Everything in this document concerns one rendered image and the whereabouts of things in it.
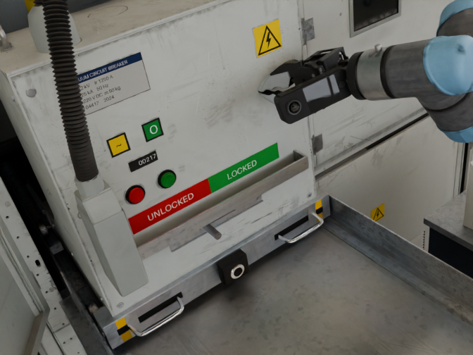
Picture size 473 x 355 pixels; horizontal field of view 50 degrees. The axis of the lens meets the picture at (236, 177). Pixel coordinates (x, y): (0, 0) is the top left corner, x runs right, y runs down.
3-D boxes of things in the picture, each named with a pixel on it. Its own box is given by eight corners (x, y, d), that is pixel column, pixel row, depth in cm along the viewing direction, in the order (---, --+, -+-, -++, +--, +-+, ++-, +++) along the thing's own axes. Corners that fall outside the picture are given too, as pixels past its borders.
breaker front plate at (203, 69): (319, 204, 111) (299, -23, 85) (118, 325, 92) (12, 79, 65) (315, 201, 112) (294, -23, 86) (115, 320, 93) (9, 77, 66)
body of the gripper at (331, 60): (326, 91, 89) (388, 85, 80) (298, 113, 84) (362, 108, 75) (313, 49, 86) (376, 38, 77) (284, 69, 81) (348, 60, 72)
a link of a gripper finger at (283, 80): (274, 80, 93) (314, 75, 86) (254, 94, 90) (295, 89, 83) (269, 64, 92) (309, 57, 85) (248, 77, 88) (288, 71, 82)
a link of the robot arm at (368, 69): (387, 108, 72) (373, 53, 69) (360, 109, 75) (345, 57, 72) (410, 86, 76) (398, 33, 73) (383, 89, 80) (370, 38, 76)
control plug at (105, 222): (150, 282, 79) (118, 191, 69) (122, 299, 77) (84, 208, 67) (130, 258, 84) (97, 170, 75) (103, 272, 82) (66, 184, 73)
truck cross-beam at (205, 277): (330, 215, 114) (329, 193, 111) (112, 350, 93) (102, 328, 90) (315, 205, 118) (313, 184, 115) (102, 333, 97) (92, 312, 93)
